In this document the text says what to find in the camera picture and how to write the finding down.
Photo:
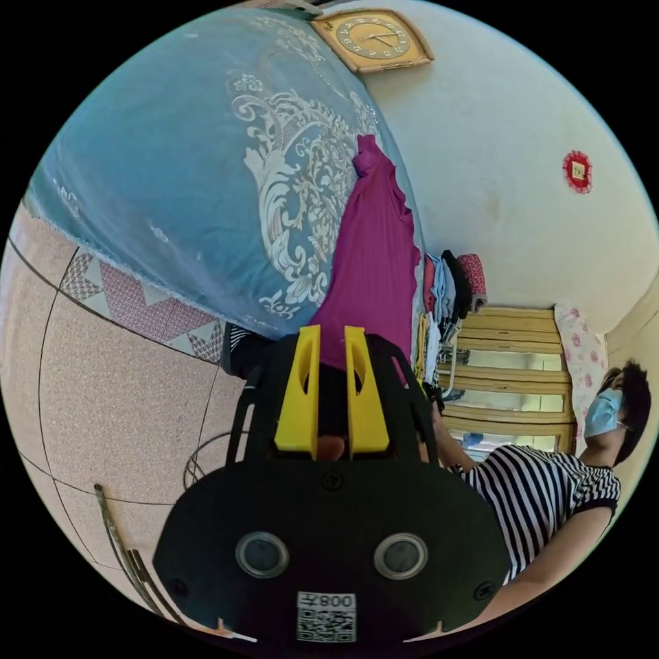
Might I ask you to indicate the round red wall ornament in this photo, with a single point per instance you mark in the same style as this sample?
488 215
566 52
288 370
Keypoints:
577 172

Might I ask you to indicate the floral curtain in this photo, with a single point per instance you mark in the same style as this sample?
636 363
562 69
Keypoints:
584 355

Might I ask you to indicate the person's left hand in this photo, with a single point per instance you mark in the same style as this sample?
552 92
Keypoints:
330 447

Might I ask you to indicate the person's body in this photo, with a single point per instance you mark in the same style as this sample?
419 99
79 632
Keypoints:
540 494

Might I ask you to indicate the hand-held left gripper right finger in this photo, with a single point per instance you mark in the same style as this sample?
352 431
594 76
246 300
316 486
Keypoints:
366 412

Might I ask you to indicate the yellow framed window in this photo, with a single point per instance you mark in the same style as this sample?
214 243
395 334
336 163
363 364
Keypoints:
509 381

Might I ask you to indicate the pile of clothes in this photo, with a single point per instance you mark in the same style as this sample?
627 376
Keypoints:
453 293

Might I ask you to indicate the person's right forearm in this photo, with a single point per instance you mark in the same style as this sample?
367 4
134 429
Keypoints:
453 443

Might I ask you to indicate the purple sleeveless shirt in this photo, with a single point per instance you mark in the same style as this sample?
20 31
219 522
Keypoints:
370 257

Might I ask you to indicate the person's left forearm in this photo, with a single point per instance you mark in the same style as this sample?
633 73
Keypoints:
556 571

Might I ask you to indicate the bed with blue patterned sheet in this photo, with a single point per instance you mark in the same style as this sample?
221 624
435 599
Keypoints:
170 170

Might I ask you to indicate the square yellow wall clock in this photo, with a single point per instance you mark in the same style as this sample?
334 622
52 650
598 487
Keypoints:
375 37

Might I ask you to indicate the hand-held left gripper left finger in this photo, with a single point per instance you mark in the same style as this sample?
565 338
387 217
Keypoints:
296 407

